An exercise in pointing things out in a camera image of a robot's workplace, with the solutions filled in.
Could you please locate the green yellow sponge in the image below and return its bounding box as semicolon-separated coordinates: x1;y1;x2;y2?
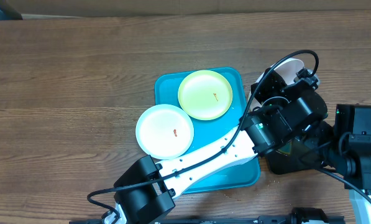
277;140;298;156

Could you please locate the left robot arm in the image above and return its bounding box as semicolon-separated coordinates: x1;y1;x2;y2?
101;68;327;223

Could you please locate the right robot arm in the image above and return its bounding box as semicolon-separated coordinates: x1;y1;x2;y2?
313;104;371;224

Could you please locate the black water tray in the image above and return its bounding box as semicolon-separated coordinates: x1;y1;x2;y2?
265;134;337;175

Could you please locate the teal plastic tray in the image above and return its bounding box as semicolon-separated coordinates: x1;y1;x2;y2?
153;67;261;195

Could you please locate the yellow-green plate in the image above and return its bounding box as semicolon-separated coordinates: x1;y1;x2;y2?
178;70;233;121

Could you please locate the white plate with blue rim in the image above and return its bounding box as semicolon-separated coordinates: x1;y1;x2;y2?
135;104;194;160

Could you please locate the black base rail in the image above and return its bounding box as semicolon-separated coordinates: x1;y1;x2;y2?
70;207;347;224

